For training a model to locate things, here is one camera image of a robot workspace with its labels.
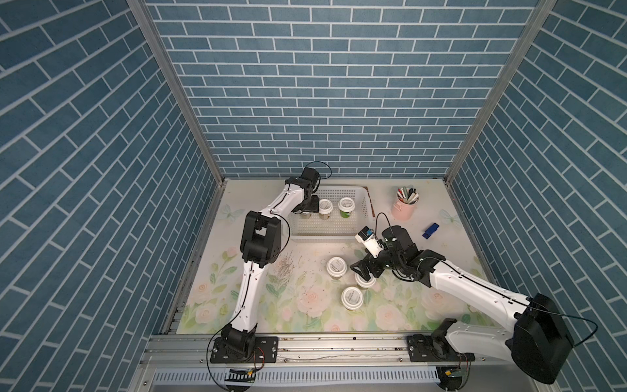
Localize yogurt cup red label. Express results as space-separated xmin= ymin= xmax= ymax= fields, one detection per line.
xmin=318 ymin=199 xmax=334 ymax=220

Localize white plastic basket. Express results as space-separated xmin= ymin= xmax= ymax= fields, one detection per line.
xmin=287 ymin=185 xmax=375 ymax=243

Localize yogurt cup bottom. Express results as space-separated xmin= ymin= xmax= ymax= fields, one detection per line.
xmin=341 ymin=286 xmax=364 ymax=311

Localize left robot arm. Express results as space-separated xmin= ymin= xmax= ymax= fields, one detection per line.
xmin=214 ymin=166 xmax=321 ymax=362

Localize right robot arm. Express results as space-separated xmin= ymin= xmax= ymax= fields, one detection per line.
xmin=351 ymin=225 xmax=576 ymax=385

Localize blue clip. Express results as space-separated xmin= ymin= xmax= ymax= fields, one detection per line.
xmin=422 ymin=223 xmax=440 ymax=239

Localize pink pen holder cup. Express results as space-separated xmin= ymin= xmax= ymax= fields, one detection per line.
xmin=391 ymin=199 xmax=416 ymax=221

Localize red chopsticks packet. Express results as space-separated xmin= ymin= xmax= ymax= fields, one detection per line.
xmin=363 ymin=186 xmax=376 ymax=219

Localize pens in holder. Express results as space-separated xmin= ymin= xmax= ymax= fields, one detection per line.
xmin=397 ymin=186 xmax=419 ymax=205

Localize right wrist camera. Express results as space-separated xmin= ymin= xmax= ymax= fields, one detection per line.
xmin=355 ymin=226 xmax=385 ymax=258

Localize aluminium mounting rail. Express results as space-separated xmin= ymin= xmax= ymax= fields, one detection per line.
xmin=131 ymin=332 xmax=545 ymax=369

